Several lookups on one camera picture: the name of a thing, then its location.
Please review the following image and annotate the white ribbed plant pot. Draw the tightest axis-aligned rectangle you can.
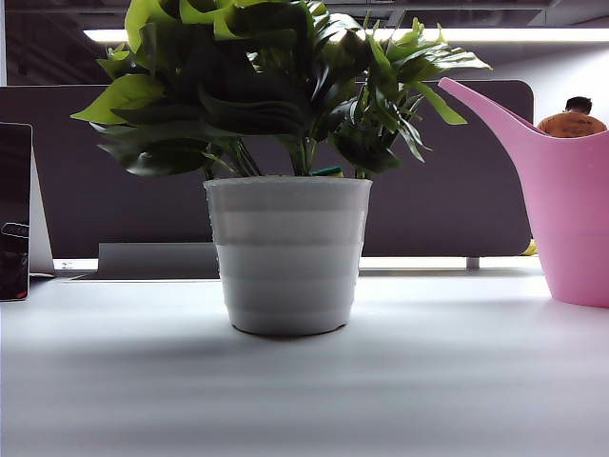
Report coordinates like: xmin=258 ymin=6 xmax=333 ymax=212
xmin=203 ymin=175 xmax=374 ymax=338

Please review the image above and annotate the grey desk partition panel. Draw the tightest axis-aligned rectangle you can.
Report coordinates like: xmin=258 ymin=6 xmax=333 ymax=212
xmin=0 ymin=79 xmax=534 ymax=260

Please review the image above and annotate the pink plastic watering can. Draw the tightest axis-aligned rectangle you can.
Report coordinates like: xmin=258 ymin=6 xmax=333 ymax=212
xmin=437 ymin=77 xmax=609 ymax=308

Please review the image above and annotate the glossy black tablet screen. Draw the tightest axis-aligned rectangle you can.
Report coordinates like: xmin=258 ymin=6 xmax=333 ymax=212
xmin=0 ymin=122 xmax=56 ymax=303

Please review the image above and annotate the grey cable tray flap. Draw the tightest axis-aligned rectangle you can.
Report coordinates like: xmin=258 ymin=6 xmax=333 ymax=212
xmin=97 ymin=242 xmax=221 ymax=280

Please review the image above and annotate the green artificial leafy plant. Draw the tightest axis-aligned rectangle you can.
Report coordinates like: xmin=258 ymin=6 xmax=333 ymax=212
xmin=69 ymin=0 xmax=493 ymax=181

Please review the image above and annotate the person in orange shirt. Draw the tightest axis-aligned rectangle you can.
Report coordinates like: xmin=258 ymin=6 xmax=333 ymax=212
xmin=537 ymin=96 xmax=609 ymax=139

